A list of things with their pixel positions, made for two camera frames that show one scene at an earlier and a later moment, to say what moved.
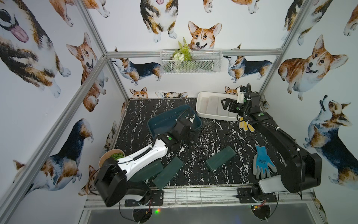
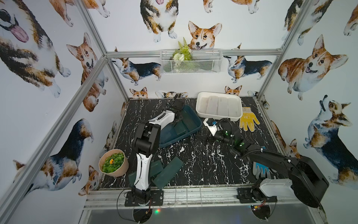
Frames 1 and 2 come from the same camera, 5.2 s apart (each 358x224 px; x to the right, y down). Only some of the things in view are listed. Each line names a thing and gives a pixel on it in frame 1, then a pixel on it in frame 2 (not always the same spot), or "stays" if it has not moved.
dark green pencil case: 151,169 stays
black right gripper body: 235,107 to 221,137
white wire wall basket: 191,61 stays
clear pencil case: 212,105 stays
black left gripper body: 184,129 to 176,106
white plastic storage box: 209,105 stays
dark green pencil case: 216,160 to 213,125
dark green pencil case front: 168,172 stays
